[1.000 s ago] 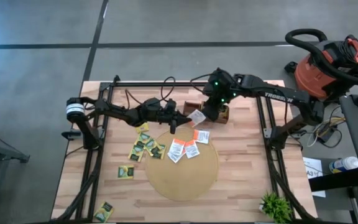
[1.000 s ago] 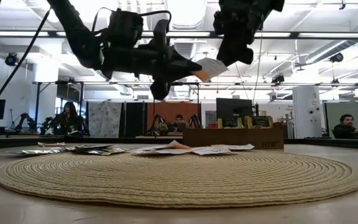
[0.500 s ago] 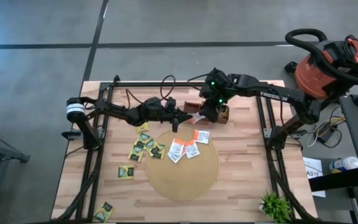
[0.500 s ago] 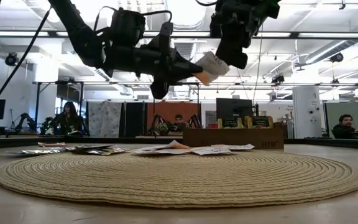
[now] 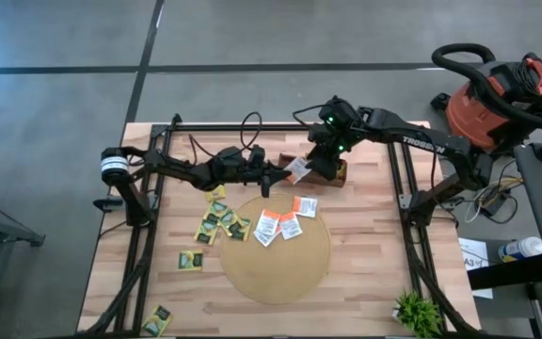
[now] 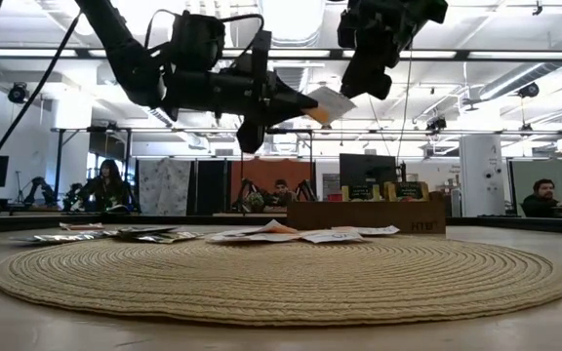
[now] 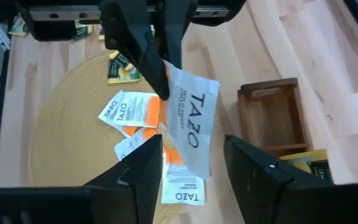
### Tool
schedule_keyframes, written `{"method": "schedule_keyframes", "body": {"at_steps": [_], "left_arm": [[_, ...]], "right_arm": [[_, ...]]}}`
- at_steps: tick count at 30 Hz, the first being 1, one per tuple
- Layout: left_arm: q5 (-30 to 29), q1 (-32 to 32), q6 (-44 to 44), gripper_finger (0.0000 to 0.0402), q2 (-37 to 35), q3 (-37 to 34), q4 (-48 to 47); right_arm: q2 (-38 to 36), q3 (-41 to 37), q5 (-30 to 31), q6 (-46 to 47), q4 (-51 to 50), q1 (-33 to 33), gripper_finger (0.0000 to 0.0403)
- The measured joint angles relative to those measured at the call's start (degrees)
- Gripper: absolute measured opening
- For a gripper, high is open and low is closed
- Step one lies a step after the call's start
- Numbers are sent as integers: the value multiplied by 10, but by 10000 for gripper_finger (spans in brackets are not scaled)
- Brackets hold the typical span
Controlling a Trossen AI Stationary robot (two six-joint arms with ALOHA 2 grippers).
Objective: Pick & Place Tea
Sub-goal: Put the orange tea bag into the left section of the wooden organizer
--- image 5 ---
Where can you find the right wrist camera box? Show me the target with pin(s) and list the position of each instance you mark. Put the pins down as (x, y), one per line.
(339, 115)

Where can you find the black aluminium table frame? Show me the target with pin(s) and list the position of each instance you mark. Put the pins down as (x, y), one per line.
(280, 127)

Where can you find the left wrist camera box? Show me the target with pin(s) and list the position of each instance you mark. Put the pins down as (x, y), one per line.
(257, 155)

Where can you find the white wipes bottle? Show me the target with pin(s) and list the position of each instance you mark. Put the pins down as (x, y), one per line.
(522, 248)

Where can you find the wooden tea organizer box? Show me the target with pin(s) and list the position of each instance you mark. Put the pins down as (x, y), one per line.
(282, 161)

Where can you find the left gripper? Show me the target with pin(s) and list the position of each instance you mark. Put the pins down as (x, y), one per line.
(250, 175)

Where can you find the black power adapter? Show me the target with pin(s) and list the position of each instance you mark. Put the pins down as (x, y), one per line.
(494, 202)

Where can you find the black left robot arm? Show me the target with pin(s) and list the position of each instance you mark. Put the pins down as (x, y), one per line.
(167, 166)

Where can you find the white paper sheet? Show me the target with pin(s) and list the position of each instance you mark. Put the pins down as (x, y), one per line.
(475, 263)

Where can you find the round woven placemat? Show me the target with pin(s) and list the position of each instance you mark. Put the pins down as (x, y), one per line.
(275, 273)

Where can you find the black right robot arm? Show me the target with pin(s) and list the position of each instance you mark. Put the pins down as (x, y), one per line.
(421, 142)

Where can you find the small potted green plant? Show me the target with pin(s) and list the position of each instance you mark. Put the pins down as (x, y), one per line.
(419, 313)

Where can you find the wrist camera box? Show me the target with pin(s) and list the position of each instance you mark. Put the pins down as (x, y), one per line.
(339, 115)
(257, 155)

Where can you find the orange shop vacuum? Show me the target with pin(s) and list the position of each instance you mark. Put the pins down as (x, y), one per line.
(473, 117)
(468, 68)

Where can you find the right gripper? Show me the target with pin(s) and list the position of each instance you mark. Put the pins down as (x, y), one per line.
(329, 146)

